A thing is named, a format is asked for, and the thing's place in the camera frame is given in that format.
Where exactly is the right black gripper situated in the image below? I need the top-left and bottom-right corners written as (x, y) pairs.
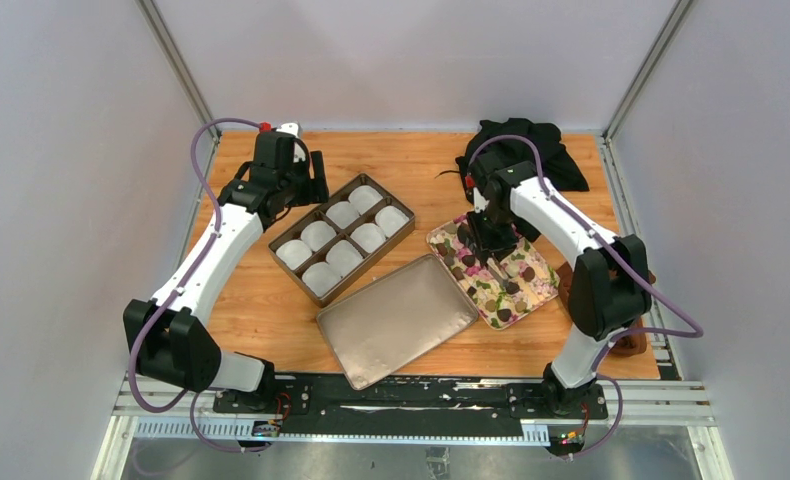
top-left (467, 205), bottom-right (520, 267)

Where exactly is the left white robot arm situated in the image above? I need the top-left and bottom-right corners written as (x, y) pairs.
top-left (123, 123), bottom-right (329, 413)

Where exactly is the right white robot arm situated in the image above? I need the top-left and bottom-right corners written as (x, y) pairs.
top-left (465, 163), bottom-right (652, 418)

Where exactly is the heart shaped chocolate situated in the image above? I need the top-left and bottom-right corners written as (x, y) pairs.
top-left (442, 222), bottom-right (458, 235)

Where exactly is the brown compartment chocolate box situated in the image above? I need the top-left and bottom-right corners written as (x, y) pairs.
top-left (268, 173), bottom-right (416, 307)

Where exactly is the white paper cup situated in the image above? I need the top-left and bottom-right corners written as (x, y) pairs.
top-left (276, 239), bottom-right (313, 271)
top-left (350, 222), bottom-right (387, 254)
top-left (348, 184), bottom-right (383, 215)
top-left (326, 240), bottom-right (363, 278)
top-left (326, 201), bottom-right (360, 230)
top-left (300, 220), bottom-right (336, 252)
top-left (301, 262), bottom-right (342, 298)
top-left (375, 205), bottom-right (409, 238)

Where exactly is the floral rectangular tray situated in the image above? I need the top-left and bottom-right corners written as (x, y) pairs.
top-left (426, 215), bottom-right (559, 331)

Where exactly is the black cloth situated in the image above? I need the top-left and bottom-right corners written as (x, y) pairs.
top-left (455, 118), bottom-right (590, 245)

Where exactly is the metallic box lid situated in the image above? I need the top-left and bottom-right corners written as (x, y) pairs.
top-left (316, 254), bottom-right (479, 391)

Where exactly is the brown cloth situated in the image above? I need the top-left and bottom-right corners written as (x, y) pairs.
top-left (556, 259), bottom-right (649, 359)

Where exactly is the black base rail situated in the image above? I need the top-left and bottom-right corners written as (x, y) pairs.
top-left (210, 372), bottom-right (608, 438)

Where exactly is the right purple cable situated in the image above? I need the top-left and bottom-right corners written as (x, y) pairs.
top-left (466, 134), bottom-right (705, 460)

